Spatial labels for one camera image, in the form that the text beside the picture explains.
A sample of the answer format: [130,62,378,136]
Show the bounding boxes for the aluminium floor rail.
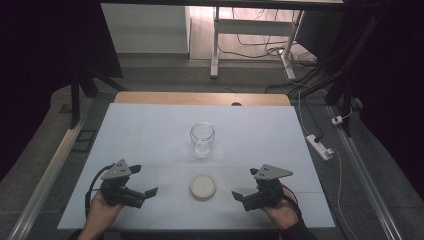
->
[325,104,405,240]
[6,96,97,240]

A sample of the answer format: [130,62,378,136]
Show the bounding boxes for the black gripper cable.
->
[84,163,115,218]
[281,184,304,222]

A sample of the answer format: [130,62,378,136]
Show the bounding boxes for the white cabinet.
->
[100,3,192,55]

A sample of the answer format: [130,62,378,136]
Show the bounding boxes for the clear glass jar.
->
[189,121,216,159]

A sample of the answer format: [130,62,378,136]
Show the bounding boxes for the black curtain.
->
[0,0,124,183]
[328,0,424,204]

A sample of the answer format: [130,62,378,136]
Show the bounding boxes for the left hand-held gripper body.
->
[99,158,148,210]

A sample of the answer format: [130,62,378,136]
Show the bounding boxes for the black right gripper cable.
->
[281,184,304,222]

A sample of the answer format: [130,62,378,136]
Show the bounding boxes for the black metal stand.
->
[67,64,128,130]
[287,13,383,138]

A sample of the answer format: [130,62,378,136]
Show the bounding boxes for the white desk frame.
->
[209,6,305,81]

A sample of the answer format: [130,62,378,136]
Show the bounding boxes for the cream round jar lid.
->
[189,174,218,202]

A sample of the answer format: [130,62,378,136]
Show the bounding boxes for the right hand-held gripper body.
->
[242,163,295,212]

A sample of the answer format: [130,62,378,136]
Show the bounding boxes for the white power strip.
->
[305,134,335,162]

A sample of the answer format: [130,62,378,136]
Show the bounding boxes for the white table sheet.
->
[57,102,336,232]

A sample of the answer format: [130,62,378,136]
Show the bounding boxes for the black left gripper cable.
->
[84,163,115,218]

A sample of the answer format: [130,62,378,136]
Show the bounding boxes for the person's left hand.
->
[79,190,126,236]

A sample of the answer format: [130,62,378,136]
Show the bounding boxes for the person's right hand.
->
[261,187,300,232]

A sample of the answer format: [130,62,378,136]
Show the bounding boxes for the wooden table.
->
[113,91,292,108]

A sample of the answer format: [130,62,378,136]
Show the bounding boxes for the white power strip cable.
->
[331,147,360,240]

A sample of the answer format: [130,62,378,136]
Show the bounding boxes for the black floor cables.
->
[218,8,334,95]

